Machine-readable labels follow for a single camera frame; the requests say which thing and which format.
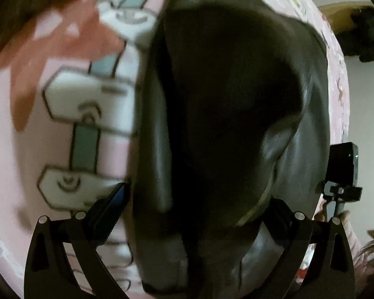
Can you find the person's right hand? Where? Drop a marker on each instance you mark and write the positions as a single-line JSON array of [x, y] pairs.
[[321, 216]]

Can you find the black leather jacket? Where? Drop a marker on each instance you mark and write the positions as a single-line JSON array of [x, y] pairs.
[[234, 113]]

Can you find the pink printed bed blanket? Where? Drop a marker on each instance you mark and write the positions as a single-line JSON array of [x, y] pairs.
[[71, 80]]

